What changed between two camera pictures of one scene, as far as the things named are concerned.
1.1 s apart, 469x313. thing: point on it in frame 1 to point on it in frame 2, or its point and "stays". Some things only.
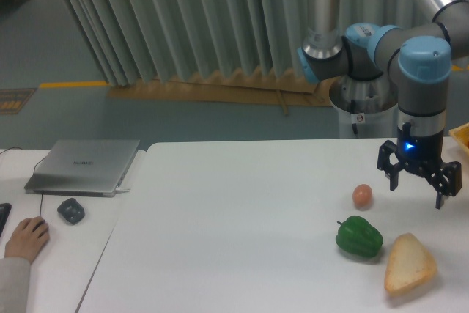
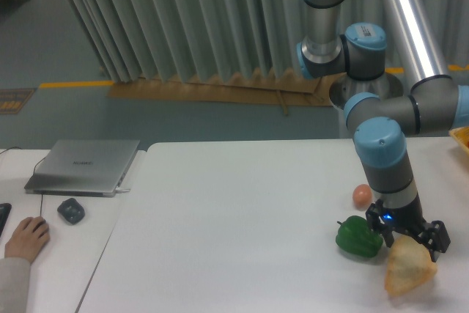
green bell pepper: x=357 y=236 stays
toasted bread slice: x=410 y=266 stays
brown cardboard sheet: x=249 y=88 stays
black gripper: x=420 y=155 to x=411 y=219
